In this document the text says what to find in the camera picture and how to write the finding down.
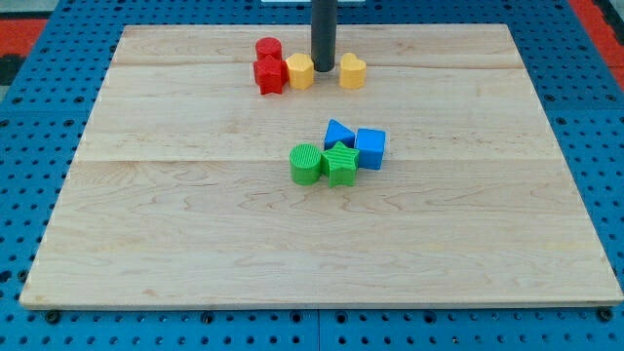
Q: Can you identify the yellow hexagon block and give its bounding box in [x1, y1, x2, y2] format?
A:
[286, 53, 314, 90]

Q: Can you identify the green star block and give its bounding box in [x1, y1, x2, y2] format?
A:
[321, 141, 360, 187]

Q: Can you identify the red star block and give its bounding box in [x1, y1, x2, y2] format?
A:
[253, 56, 289, 95]

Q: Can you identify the green cylinder block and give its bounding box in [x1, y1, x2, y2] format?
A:
[290, 143, 322, 185]

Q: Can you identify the blue triangle block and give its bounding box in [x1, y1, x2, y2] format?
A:
[324, 119, 356, 150]

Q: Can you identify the blue cube block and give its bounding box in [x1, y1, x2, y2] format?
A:
[355, 128, 386, 171]

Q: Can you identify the yellow heart block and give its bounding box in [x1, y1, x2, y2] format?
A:
[339, 53, 367, 89]

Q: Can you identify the wooden board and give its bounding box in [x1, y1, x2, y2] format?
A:
[19, 24, 623, 310]

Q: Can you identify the red cylinder block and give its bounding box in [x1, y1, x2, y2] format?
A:
[254, 37, 283, 60]

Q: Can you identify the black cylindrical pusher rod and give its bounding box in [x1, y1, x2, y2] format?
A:
[311, 0, 337, 72]

